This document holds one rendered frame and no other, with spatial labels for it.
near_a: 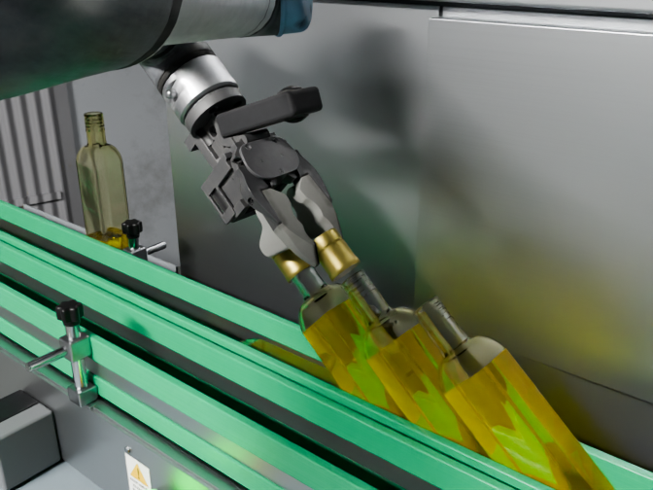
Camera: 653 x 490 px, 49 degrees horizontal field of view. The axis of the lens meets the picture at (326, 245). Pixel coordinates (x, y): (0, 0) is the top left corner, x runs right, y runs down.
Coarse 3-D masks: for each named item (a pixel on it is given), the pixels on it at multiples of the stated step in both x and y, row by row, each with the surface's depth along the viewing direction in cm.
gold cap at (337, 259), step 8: (328, 232) 72; (336, 232) 73; (320, 240) 72; (328, 240) 72; (336, 240) 72; (344, 240) 73; (320, 248) 72; (328, 248) 72; (336, 248) 72; (344, 248) 72; (320, 256) 72; (328, 256) 72; (336, 256) 72; (344, 256) 72; (352, 256) 72; (328, 264) 72; (336, 264) 72; (344, 264) 71; (352, 264) 72; (328, 272) 72; (336, 272) 72; (344, 272) 75
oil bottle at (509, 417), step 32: (448, 352) 66; (480, 352) 64; (448, 384) 66; (480, 384) 63; (512, 384) 64; (480, 416) 64; (512, 416) 62; (544, 416) 64; (512, 448) 63; (544, 448) 62; (576, 448) 64; (544, 480) 62; (576, 480) 62
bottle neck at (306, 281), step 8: (304, 272) 76; (312, 272) 76; (296, 280) 76; (304, 280) 76; (312, 280) 76; (320, 280) 76; (296, 288) 77; (304, 288) 76; (312, 288) 76; (304, 296) 76
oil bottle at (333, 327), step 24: (336, 288) 75; (312, 312) 74; (336, 312) 73; (312, 336) 75; (336, 336) 73; (360, 336) 73; (336, 360) 74; (360, 360) 72; (360, 384) 73; (384, 408) 72
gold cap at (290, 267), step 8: (280, 256) 76; (288, 256) 76; (296, 256) 76; (280, 264) 77; (288, 264) 76; (296, 264) 76; (304, 264) 76; (288, 272) 76; (296, 272) 76; (288, 280) 77
